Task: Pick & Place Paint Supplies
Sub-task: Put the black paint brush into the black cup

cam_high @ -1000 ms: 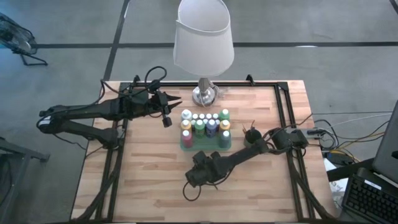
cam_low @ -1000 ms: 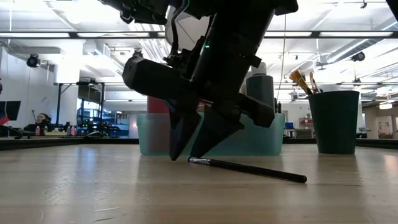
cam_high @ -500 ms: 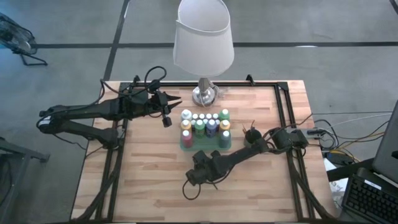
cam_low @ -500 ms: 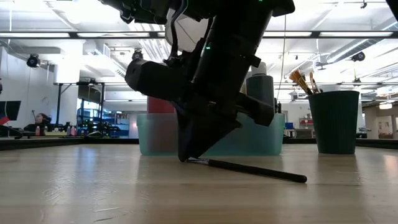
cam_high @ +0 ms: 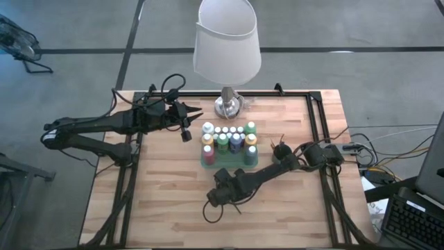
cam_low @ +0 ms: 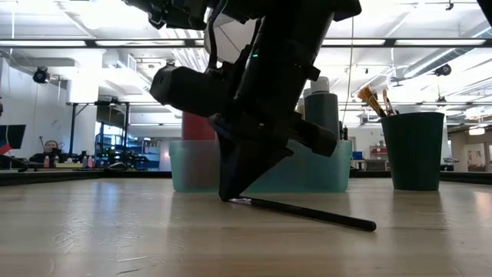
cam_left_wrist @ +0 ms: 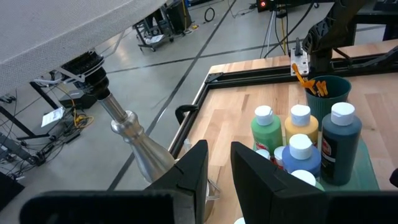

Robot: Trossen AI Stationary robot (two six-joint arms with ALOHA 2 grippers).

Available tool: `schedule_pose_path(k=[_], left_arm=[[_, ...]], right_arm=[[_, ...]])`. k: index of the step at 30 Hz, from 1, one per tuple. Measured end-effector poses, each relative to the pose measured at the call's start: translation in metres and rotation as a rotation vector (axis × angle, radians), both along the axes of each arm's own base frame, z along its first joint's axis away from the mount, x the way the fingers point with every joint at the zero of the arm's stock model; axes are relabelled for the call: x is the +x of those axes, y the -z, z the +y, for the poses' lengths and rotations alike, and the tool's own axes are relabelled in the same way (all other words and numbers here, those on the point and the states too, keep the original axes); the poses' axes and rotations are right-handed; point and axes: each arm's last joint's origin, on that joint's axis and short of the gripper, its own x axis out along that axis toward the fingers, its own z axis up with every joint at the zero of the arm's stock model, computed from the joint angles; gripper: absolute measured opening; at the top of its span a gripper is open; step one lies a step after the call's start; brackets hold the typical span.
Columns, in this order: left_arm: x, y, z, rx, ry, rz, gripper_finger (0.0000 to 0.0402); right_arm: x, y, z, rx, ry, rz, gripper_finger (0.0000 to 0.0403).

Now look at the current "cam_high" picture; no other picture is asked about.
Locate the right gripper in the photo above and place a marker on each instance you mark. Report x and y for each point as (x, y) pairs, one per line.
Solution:
(229, 189)

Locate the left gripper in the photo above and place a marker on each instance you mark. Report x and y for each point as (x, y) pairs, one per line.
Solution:
(185, 133)

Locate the large white paint bottle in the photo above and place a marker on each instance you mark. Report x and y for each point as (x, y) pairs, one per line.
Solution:
(208, 127)

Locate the black paintbrush white bristles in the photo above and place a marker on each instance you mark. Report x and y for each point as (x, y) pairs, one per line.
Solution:
(238, 210)

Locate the small maroon paint bottle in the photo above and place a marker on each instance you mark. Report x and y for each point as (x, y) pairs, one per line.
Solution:
(217, 130)

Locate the large yellow paint bottle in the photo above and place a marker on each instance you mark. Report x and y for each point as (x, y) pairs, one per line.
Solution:
(250, 139)
(207, 139)

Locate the small purple paint bottle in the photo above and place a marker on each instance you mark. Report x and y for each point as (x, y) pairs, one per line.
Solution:
(215, 137)

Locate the small brown paint bottle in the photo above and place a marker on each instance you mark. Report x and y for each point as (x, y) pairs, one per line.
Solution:
(225, 129)

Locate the large dark grey paint bottle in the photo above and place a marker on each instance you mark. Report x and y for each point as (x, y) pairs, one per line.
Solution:
(250, 154)

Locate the large red paint bottle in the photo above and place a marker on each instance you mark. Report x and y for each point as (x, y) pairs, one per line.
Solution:
(208, 153)

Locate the small dark red paint bottle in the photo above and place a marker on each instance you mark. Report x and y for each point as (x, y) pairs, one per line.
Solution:
(232, 129)

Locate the large blue paint bottle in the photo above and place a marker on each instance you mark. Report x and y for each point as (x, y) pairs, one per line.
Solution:
(236, 142)

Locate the large light green paint bottle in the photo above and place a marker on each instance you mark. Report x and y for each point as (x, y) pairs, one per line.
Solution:
(250, 127)

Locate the paintbrush with yellow bristles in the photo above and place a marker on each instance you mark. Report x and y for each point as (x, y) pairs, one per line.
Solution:
(281, 137)

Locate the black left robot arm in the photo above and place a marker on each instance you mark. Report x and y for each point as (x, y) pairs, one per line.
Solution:
(97, 126)

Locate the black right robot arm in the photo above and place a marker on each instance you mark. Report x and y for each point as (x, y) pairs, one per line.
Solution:
(295, 163)

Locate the teal translucent plastic bin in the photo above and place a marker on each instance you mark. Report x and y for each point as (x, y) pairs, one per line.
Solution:
(229, 163)

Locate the dark green plastic cup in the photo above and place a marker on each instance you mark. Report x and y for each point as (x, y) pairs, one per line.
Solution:
(280, 152)

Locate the silver table lamp white shade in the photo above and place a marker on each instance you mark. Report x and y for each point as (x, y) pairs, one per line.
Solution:
(227, 41)

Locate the grey adapter box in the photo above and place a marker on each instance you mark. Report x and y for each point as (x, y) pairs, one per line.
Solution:
(352, 148)

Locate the black power supply box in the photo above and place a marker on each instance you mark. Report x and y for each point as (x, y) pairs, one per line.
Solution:
(376, 176)

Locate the grey metal desk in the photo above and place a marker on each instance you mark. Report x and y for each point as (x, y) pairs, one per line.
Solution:
(34, 172)

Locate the black keyboard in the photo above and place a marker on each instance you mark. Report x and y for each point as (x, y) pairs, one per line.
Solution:
(409, 222)

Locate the black floor fan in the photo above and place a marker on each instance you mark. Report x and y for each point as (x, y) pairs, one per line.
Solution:
(17, 43)

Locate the grey monitor panel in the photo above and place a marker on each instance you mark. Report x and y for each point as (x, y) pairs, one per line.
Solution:
(433, 166)

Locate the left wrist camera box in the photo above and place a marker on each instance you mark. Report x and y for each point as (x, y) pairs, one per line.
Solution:
(173, 112)

